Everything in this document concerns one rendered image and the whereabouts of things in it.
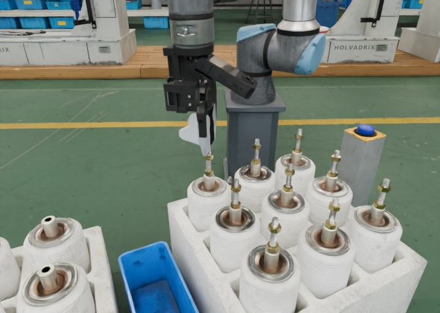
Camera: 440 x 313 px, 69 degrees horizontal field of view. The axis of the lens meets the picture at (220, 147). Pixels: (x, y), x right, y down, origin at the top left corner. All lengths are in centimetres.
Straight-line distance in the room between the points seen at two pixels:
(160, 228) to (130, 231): 8
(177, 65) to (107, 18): 203
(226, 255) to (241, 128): 52
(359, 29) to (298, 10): 196
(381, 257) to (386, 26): 232
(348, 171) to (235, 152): 38
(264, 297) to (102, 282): 29
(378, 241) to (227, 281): 28
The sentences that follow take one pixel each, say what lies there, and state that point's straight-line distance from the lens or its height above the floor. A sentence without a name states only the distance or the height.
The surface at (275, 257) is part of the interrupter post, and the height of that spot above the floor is 27.
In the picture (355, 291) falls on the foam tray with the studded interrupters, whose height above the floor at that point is 18.
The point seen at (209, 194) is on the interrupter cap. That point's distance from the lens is 67.
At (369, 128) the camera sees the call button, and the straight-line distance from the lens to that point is 85.
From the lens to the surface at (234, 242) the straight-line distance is 59.
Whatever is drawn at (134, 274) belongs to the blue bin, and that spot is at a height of 6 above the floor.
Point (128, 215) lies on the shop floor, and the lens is 105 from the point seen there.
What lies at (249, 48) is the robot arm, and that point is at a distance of 99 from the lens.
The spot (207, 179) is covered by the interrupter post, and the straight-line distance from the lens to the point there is 67.
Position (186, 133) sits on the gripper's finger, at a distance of 61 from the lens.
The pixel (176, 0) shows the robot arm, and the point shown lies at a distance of 55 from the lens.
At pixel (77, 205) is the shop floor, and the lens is 115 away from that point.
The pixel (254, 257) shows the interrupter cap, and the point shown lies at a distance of 55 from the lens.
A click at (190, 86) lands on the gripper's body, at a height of 49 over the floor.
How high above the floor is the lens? 65
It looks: 28 degrees down
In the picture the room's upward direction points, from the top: straight up
